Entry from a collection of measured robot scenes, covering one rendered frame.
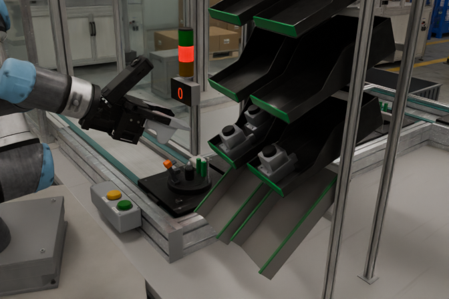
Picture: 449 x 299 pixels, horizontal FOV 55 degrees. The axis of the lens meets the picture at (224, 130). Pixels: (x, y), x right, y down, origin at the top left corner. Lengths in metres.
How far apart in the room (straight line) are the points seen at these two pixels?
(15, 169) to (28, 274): 0.26
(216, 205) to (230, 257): 0.17
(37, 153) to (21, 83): 0.39
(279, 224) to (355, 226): 0.45
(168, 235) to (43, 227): 0.33
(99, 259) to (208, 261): 0.30
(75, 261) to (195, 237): 0.33
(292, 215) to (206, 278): 0.30
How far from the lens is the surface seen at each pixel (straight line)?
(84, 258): 1.29
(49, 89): 0.81
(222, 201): 1.15
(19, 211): 1.37
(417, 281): 1.29
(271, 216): 1.05
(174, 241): 1.20
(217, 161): 1.50
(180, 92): 1.46
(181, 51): 1.42
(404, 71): 1.00
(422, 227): 1.51
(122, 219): 1.26
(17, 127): 1.18
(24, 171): 1.15
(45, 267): 1.18
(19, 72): 0.81
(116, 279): 1.21
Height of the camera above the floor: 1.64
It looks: 23 degrees down
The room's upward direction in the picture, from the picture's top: 1 degrees clockwise
